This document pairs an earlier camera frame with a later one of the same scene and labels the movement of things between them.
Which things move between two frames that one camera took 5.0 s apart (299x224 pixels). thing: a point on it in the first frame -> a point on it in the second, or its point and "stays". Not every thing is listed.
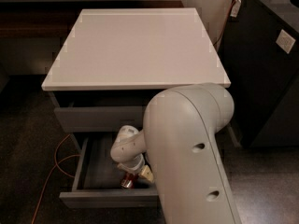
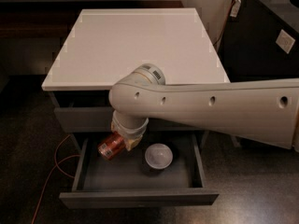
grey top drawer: x=71 y=119 stays
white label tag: x=235 y=7 stays
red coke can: x=127 y=182 -> x=111 y=146
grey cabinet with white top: x=114 y=61 stays
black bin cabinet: x=259 y=54 stays
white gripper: x=135 y=165 -> x=135 y=133
